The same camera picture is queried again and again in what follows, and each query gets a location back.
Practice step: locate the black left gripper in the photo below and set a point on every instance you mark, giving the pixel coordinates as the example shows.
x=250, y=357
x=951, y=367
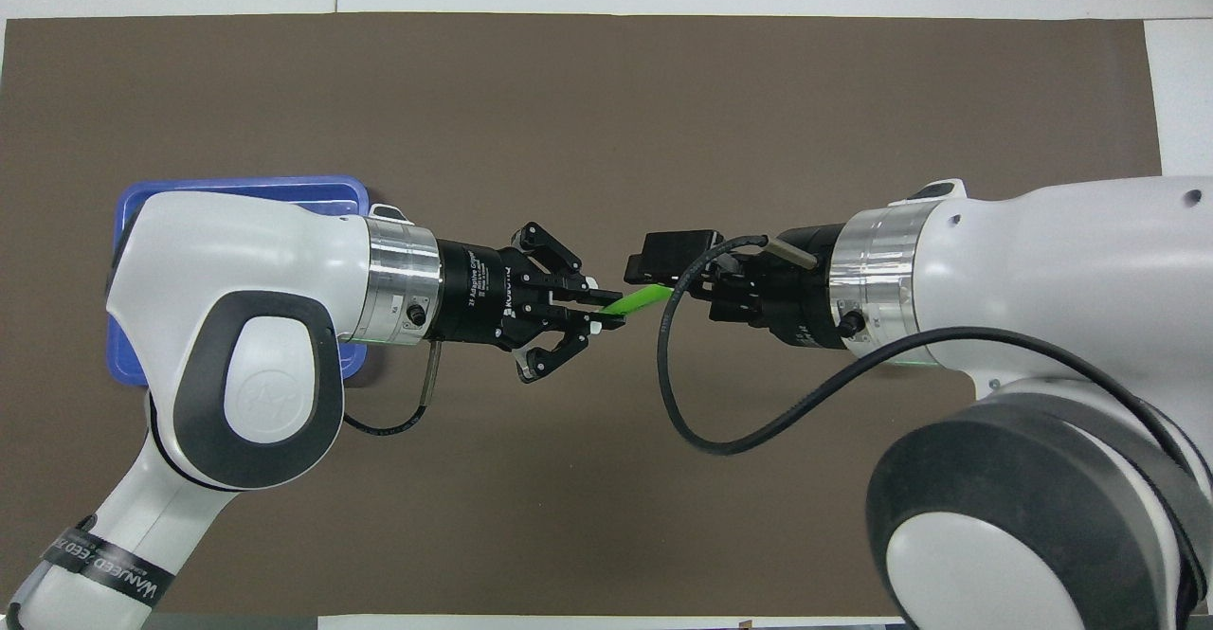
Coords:
x=479, y=294

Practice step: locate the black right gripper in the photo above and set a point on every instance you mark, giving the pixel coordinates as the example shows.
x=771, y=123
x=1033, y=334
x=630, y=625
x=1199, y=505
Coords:
x=801, y=298

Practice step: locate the green marker pen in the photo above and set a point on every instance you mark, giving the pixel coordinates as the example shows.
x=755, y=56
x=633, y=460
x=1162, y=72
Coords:
x=637, y=301

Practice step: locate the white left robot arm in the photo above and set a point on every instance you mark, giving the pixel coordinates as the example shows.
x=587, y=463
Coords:
x=237, y=251

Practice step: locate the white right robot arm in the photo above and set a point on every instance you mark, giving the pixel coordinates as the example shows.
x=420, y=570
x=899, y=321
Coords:
x=1042, y=260

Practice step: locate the brown table mat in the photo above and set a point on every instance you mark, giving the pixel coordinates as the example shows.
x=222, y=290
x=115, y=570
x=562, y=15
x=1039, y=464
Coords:
x=606, y=109

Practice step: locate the blue plastic tray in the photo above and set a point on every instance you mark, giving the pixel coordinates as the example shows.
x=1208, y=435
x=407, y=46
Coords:
x=322, y=189

